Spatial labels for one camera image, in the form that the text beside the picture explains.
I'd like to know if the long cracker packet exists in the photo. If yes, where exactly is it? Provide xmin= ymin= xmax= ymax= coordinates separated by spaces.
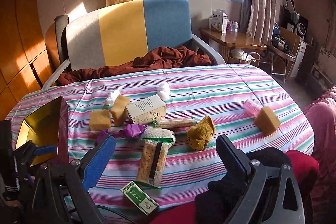
xmin=135 ymin=138 xmax=175 ymax=188

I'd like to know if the purple snack packet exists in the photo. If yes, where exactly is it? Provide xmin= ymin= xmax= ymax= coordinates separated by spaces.
xmin=95 ymin=123 xmax=147 ymax=145

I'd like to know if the tall yellow sponge block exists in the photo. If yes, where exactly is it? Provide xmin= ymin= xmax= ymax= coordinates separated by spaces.
xmin=110 ymin=95 xmax=130 ymax=126

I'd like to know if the gold metal tin box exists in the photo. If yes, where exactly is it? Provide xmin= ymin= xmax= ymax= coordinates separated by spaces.
xmin=15 ymin=97 xmax=69 ymax=166

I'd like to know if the metal chair with clutter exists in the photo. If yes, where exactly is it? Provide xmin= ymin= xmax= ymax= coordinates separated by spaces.
xmin=267 ymin=23 xmax=301 ymax=84

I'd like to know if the wooden side table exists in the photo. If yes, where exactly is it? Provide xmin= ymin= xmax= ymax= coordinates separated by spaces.
xmin=199 ymin=28 xmax=267 ymax=62

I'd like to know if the white sock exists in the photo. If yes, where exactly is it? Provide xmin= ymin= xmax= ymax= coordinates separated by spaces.
xmin=142 ymin=126 xmax=176 ymax=144

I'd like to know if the mustard yellow knitted sock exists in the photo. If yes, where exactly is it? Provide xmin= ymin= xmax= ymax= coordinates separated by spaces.
xmin=187 ymin=116 xmax=216 ymax=151

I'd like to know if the clear plastic bag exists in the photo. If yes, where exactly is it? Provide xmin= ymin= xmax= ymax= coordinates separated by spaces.
xmin=104 ymin=90 xmax=121 ymax=106

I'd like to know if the green white small box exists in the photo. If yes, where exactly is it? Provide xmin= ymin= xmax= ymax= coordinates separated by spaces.
xmin=120 ymin=181 xmax=159 ymax=215

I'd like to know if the Weidan cracker packet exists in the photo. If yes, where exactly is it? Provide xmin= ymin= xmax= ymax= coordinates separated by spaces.
xmin=153 ymin=118 xmax=198 ymax=128

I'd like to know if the rust red blanket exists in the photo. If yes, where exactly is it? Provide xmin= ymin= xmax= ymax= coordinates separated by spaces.
xmin=56 ymin=46 xmax=213 ymax=86

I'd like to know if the striped pink green tablecloth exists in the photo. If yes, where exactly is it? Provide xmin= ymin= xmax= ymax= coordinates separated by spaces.
xmin=4 ymin=63 xmax=315 ymax=222

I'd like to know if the yellow sponge wedge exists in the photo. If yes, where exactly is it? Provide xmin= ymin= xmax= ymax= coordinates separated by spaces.
xmin=254 ymin=106 xmax=281 ymax=136

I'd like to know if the cream printed carton box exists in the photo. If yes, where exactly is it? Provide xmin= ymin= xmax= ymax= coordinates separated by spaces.
xmin=126 ymin=94 xmax=166 ymax=125

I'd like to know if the pink bedspread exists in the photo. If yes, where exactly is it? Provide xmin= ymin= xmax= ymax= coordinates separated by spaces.
xmin=303 ymin=87 xmax=335 ymax=223

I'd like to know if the grey yellow blue armchair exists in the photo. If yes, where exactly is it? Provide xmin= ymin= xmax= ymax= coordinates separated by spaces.
xmin=43 ymin=0 xmax=225 ymax=89

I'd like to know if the pink plastic hair roller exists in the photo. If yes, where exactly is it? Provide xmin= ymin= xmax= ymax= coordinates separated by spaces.
xmin=244 ymin=99 xmax=262 ymax=117

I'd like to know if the white appliance carton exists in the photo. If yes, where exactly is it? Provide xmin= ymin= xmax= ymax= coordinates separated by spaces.
xmin=211 ymin=10 xmax=228 ymax=34

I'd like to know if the wooden wardrobe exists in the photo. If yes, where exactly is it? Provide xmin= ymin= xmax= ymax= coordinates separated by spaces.
xmin=1 ymin=0 xmax=52 ymax=119

